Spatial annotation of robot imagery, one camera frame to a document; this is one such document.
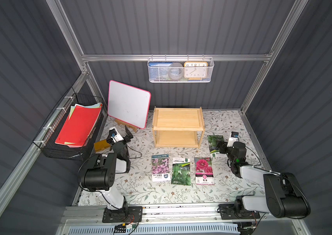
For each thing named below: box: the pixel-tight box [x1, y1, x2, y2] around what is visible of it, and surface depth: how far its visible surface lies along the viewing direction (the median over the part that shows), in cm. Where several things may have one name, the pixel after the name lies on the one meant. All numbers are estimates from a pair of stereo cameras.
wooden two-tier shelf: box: [152, 106, 206, 149], surface depth 93 cm
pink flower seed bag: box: [193, 157, 215, 186], surface depth 90 cm
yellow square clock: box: [184, 61, 209, 81], surface depth 90 cm
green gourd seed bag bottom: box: [207, 135, 228, 159], surface depth 101 cm
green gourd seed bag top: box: [170, 157, 191, 186], surface depth 89 cm
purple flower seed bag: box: [151, 153, 171, 182], surface depth 91 cm
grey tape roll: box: [167, 62, 185, 81], surface depth 89 cm
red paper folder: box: [54, 102, 103, 148], surface depth 74 cm
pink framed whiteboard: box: [107, 79, 152, 130], surface depth 104 cm
